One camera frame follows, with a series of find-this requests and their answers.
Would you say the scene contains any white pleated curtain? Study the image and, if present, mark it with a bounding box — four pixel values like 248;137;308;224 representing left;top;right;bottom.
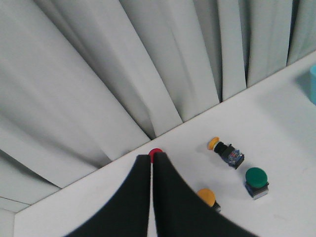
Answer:
0;0;316;212

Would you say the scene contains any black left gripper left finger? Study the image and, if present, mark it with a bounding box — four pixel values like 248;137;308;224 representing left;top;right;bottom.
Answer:
67;155;151;237

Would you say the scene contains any yellow push button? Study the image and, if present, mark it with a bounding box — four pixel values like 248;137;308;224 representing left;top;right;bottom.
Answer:
207;137;244;169
197;188;221;212

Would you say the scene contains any blue plastic box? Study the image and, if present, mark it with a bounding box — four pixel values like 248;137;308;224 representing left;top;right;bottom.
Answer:
309;65;316;105

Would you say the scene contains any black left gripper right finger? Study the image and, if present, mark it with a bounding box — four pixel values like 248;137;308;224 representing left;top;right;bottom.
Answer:
153;152;254;237

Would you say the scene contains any red push button standing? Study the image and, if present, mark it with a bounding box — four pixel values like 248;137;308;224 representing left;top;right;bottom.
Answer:
148;148;163;164

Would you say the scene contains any green push button standing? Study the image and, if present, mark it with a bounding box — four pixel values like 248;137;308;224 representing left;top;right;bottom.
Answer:
245;167;269;200

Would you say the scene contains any yellow push button lying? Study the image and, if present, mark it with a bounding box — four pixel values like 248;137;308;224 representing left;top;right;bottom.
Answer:
207;137;244;169

